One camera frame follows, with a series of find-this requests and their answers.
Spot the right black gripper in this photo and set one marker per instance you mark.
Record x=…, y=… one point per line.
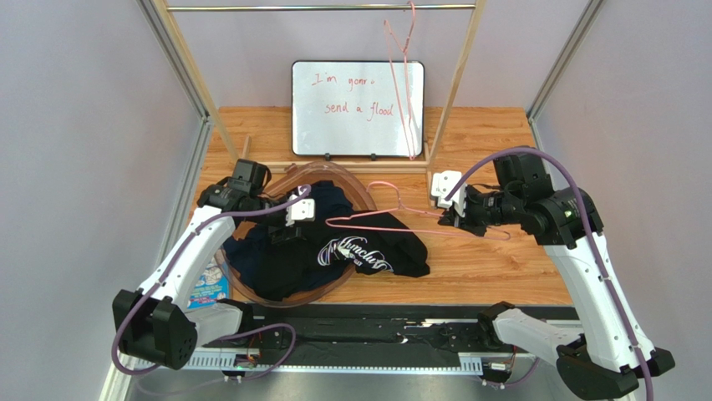
x=460, y=217

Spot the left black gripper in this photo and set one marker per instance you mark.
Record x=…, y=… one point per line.
x=278, y=234

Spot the pink wire hanger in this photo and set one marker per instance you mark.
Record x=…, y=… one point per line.
x=340, y=222
x=403, y=101

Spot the black floral t-shirt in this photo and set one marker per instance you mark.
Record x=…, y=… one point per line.
x=321, y=254

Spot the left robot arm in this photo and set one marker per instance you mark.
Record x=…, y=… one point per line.
x=155, y=325

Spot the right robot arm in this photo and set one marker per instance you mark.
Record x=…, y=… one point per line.
x=610, y=356

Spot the navy blue garment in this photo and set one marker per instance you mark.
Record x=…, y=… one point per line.
x=322, y=194

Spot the transparent brown plastic basin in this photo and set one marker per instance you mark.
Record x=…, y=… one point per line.
x=295, y=175

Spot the blue illustrated booklet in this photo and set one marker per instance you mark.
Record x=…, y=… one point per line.
x=212, y=286

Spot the whiteboard with red writing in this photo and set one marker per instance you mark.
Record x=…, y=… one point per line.
x=348, y=108

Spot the metal hanging rod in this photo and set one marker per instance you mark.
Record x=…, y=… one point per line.
x=317, y=8

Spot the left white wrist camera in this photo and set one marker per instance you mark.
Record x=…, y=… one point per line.
x=300, y=210

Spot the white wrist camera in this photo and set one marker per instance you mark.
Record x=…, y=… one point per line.
x=446, y=192
x=300, y=210

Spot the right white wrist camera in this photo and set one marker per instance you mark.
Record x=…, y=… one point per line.
x=446, y=192

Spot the wooden clothes rack frame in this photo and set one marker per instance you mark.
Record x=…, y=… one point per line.
x=424, y=164

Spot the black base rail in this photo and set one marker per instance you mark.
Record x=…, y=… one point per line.
x=370, y=335

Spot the left aluminium frame post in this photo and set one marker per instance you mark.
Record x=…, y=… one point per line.
x=172, y=41

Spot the aluminium frame post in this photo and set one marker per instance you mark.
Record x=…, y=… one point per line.
x=172, y=41
x=574, y=40

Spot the right aluminium frame post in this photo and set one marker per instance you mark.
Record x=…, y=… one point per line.
x=574, y=40

